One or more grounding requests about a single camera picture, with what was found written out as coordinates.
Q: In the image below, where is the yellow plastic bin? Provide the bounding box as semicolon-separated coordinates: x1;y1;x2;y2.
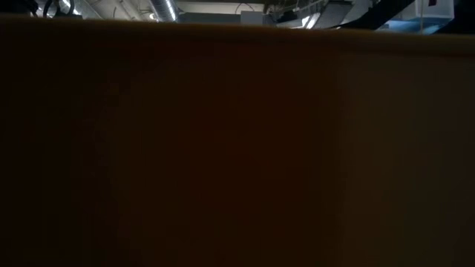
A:
0;14;475;267

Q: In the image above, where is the grey ceiling box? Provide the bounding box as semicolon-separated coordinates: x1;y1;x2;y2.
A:
240;10;265;26

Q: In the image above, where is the silver round air duct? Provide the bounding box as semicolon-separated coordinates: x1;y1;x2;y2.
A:
150;0;180;22

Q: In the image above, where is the grey rectangular air duct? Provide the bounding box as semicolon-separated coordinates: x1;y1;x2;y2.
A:
378;0;456;35

